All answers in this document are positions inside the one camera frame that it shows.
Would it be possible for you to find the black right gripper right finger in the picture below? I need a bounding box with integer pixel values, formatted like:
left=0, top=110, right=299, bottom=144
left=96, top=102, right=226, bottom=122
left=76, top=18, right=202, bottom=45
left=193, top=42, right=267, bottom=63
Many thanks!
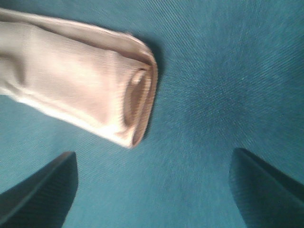
left=229, top=148, right=304, bottom=228

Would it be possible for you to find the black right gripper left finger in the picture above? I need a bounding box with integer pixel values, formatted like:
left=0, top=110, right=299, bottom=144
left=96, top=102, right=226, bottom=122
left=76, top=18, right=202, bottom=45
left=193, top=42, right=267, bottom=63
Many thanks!
left=0, top=152, right=78, bottom=228

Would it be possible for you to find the brown microfiber towel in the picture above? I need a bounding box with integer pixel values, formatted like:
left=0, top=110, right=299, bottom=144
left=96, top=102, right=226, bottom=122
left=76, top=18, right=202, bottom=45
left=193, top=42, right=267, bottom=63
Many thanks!
left=0, top=9, right=158, bottom=148

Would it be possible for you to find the black table cloth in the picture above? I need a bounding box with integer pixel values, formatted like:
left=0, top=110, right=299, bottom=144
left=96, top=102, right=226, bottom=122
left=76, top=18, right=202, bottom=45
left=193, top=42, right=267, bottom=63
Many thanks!
left=0, top=0, right=304, bottom=228

